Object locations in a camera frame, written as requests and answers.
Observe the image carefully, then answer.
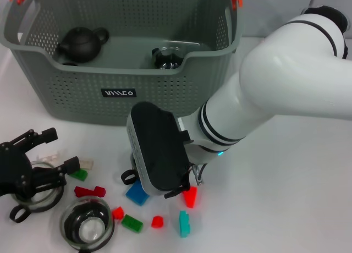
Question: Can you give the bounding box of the blue square building brick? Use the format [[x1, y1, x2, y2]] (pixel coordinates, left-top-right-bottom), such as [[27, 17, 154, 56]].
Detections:
[[125, 180, 151, 207]]

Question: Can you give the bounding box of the small red building brick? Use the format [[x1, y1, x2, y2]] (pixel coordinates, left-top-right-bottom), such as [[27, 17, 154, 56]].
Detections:
[[151, 216, 165, 229], [112, 206, 125, 220]]

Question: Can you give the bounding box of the teal building brick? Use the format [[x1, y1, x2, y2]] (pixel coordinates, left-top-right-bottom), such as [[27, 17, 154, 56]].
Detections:
[[179, 210, 192, 239]]

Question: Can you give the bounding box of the red wedge building brick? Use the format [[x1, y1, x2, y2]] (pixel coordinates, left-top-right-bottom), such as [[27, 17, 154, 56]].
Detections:
[[183, 186, 198, 209]]

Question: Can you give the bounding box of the right wrist cable connector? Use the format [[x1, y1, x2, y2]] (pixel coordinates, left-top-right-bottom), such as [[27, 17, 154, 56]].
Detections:
[[192, 164, 206, 186]]

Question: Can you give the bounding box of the glass teapot with black handle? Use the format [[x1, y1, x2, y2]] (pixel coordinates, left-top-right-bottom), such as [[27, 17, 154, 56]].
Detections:
[[301, 5, 350, 60]]

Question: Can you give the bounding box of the grey perforated storage basket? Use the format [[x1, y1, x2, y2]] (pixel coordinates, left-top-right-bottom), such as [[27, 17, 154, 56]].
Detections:
[[0, 0, 244, 126]]

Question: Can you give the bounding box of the green building brick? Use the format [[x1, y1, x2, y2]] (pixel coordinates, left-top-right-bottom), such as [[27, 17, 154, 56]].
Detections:
[[122, 214, 144, 233], [68, 168, 89, 182]]

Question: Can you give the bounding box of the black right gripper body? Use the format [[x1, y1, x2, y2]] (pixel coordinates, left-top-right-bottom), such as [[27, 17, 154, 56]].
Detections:
[[164, 167, 193, 199]]

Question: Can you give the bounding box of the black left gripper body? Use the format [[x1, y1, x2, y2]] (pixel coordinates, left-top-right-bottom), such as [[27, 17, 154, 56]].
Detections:
[[0, 139, 34, 200]]

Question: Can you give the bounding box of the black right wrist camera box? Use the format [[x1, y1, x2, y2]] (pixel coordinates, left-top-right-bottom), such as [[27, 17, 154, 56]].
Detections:
[[125, 101, 193, 199]]

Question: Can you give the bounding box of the clear white building brick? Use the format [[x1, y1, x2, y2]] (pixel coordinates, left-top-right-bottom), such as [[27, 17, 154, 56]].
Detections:
[[37, 151, 62, 162]]

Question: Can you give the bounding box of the dark red building brick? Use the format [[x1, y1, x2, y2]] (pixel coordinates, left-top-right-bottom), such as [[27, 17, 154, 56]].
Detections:
[[73, 185, 107, 199]]

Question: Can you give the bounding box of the black clay teapot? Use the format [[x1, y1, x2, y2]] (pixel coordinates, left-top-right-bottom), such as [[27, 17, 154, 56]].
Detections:
[[56, 26, 110, 63]]

